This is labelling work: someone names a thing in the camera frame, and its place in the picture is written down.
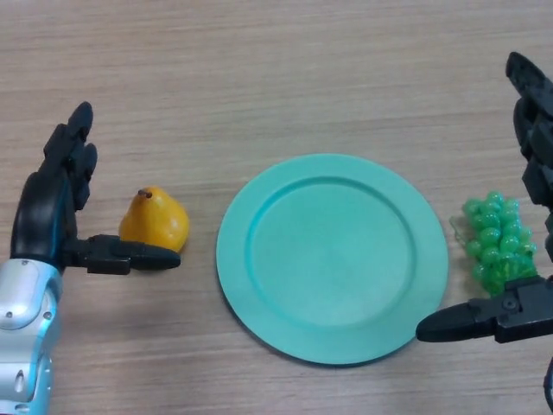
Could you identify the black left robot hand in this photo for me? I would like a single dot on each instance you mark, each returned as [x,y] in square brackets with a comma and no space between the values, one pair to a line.
[39,207]

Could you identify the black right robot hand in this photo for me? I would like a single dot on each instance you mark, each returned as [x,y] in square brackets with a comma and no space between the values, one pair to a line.
[527,311]

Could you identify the yellow pear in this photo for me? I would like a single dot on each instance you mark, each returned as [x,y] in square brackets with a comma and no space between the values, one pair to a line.
[155,216]

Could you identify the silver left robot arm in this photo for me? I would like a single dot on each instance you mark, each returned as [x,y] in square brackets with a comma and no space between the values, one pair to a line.
[26,302]

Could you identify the teal green round plate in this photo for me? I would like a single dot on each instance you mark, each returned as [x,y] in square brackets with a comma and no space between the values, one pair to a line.
[328,259]

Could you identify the green grape bunch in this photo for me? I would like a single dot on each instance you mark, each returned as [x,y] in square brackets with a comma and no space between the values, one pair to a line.
[492,242]

